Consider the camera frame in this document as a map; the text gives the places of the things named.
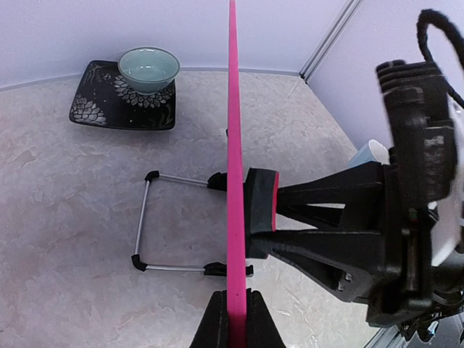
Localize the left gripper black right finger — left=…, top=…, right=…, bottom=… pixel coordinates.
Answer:
left=246, top=289, right=286, bottom=348

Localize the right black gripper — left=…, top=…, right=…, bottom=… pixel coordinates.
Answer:
left=253, top=162, right=444, bottom=327

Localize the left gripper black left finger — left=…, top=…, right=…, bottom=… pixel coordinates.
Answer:
left=190, top=290, right=228, bottom=348

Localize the pink framed whiteboard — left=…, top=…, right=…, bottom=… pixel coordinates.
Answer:
left=227, top=1, right=247, bottom=347

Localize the light blue mug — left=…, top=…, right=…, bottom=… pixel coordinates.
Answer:
left=347, top=139, right=389, bottom=168

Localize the black floral square plate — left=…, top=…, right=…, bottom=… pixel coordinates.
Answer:
left=69, top=60, right=176, bottom=131

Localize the green ceramic bowl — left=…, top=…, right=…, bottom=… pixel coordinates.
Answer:
left=117, top=47, right=181, bottom=94

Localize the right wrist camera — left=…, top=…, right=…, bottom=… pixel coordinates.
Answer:
left=376, top=60, right=463, bottom=267

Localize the whiteboard wire stand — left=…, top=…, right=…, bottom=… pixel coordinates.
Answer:
left=130, top=170, right=254, bottom=278

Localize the right aluminium frame post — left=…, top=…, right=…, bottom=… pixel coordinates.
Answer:
left=299, top=0, right=364, bottom=83

